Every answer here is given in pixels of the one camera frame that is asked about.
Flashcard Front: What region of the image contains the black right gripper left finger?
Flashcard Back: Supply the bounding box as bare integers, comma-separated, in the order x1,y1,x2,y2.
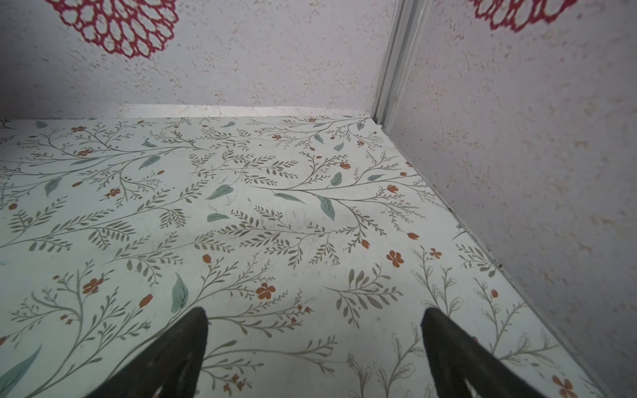
88,307,208,397

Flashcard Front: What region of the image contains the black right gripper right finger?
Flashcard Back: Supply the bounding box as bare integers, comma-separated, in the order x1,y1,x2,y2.
421,308,542,398

